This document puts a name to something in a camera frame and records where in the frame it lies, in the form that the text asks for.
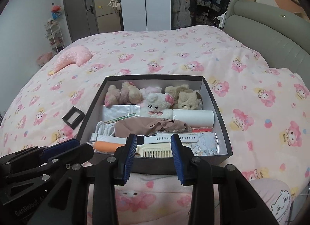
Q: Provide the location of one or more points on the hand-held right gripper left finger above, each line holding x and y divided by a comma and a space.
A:
129, 159

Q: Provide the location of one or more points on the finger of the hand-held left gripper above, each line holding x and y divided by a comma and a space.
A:
80, 153
60, 147

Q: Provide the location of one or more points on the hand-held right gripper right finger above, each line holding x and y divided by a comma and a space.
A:
178, 159

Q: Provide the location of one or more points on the black cardboard box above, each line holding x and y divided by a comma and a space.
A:
155, 165

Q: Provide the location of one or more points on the beige comb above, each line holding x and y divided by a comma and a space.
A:
155, 151

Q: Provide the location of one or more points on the clear phone case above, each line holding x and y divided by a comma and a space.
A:
203, 142

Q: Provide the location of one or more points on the taupe cloth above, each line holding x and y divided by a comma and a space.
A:
145, 125

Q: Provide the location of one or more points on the orange tube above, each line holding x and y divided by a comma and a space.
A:
109, 147

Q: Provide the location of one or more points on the white cylindrical bottle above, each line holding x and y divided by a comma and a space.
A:
193, 117

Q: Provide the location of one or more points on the white plastic packet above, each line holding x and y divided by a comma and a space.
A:
116, 110

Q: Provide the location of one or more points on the beige cat plush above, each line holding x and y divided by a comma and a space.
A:
186, 100

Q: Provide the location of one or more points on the white cat plush pink bow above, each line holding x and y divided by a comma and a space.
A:
155, 104

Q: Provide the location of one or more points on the tan bear plush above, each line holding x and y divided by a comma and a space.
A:
132, 94

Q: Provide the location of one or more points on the pink-tan bear plush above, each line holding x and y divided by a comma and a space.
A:
112, 94

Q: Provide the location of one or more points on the light pink plush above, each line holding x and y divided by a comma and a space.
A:
147, 90

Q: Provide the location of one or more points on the beige fluffy plush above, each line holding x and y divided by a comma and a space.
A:
176, 88

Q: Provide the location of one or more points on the pink round cushion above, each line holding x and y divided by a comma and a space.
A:
44, 58

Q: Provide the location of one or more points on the pink plush pillow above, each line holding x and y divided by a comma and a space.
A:
72, 57

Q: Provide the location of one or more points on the person's pajama leg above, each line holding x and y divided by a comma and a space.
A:
271, 198

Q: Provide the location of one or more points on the pink printed blanket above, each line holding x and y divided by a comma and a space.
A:
169, 50

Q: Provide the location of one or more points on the white rack shelf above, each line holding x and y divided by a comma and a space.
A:
55, 36

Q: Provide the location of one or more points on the red and blue toy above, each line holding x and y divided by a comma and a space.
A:
56, 11

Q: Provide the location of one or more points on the dark grey door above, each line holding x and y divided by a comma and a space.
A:
77, 9

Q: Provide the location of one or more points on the beige cabinet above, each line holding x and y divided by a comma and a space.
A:
106, 14

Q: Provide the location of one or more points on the grey-green padded headboard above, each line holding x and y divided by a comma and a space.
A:
266, 36

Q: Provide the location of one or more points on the white wardrobe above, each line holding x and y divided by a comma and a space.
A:
145, 2

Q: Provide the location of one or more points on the dark glass cabinet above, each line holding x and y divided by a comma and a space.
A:
193, 2

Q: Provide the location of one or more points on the black square display frame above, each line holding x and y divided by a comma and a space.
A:
65, 118

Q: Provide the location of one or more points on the white wall charger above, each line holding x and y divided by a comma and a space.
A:
221, 19

